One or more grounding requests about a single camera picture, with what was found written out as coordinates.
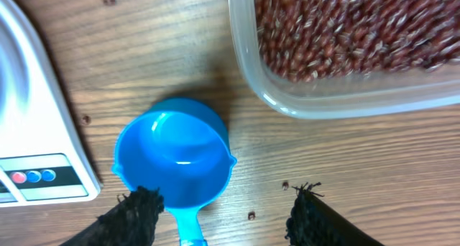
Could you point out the white digital kitchen scale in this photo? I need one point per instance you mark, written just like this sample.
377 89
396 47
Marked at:
42 157

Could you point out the blue plastic measuring scoop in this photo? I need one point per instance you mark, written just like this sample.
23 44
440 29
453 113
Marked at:
179 147

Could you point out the red beans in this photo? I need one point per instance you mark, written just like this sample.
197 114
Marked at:
305 40

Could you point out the spilled red bean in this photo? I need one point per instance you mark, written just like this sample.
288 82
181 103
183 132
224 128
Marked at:
85 120
285 185
109 2
251 215

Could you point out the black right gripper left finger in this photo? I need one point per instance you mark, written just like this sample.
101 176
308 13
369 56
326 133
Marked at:
131 222

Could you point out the clear plastic bean container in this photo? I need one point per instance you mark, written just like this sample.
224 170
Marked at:
350 96

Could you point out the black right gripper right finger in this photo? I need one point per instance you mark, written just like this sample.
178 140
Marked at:
313 223

